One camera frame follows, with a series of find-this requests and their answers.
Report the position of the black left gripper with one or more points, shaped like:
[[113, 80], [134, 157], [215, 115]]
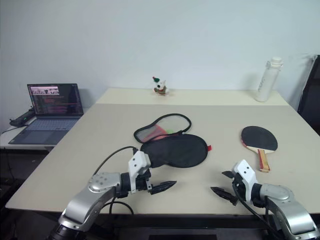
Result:
[[143, 180]]

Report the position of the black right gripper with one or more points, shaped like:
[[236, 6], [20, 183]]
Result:
[[238, 187]]

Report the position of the black red mesh paddle case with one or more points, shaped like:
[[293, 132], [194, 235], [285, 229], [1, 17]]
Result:
[[175, 152]]

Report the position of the black rubber table tennis paddle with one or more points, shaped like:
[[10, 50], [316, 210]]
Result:
[[258, 138]]

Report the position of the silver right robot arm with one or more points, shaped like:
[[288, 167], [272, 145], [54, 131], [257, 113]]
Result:
[[287, 207]]

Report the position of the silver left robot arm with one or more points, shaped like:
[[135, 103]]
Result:
[[82, 202]]

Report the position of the white plush dog toy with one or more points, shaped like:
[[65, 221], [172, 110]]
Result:
[[160, 87]]

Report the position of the white water bottle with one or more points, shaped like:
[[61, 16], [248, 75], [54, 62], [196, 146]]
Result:
[[266, 80]]

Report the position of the black office chair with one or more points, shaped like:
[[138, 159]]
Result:
[[311, 100]]

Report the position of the open grey laptop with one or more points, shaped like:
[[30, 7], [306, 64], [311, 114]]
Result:
[[50, 120]]

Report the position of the black handheld controller device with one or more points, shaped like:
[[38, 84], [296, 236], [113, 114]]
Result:
[[23, 117]]

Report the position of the white side table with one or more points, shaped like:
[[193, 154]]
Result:
[[7, 143]]

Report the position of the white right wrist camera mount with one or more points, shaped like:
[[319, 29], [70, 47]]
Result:
[[246, 173]]

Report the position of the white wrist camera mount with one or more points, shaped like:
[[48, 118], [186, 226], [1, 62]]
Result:
[[246, 173], [137, 161]]

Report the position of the black metal table frame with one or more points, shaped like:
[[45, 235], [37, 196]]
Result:
[[175, 221]]

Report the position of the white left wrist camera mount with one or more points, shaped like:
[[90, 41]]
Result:
[[137, 161]]

